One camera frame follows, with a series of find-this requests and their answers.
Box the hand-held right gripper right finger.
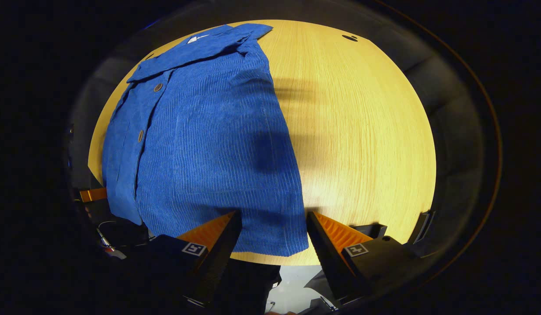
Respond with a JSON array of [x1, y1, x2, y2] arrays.
[[306, 211, 422, 302]]

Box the blue corduroy shirt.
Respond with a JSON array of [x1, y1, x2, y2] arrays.
[[102, 23, 309, 257]]

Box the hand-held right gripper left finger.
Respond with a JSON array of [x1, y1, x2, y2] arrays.
[[135, 210, 243, 307]]

